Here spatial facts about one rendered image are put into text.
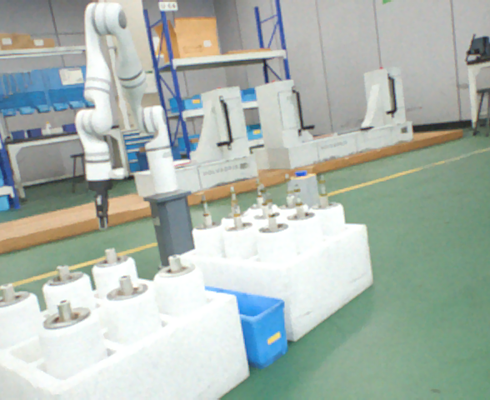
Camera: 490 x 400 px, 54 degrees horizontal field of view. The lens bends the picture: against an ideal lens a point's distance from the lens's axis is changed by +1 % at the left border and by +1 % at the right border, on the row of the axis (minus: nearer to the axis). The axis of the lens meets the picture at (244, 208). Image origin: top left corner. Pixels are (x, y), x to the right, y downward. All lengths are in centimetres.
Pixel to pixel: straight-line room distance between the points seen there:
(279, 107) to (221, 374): 320
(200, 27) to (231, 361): 604
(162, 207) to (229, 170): 189
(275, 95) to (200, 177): 98
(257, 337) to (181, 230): 87
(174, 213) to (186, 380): 97
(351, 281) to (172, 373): 62
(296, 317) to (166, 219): 81
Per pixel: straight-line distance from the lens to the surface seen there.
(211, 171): 357
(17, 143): 657
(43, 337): 84
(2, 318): 104
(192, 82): 1070
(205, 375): 97
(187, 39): 667
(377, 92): 493
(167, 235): 182
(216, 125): 380
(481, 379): 101
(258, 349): 106
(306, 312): 119
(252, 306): 116
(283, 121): 401
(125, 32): 160
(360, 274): 139
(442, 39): 692
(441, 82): 694
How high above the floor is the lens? 52
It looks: 10 degrees down
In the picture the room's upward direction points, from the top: 9 degrees counter-clockwise
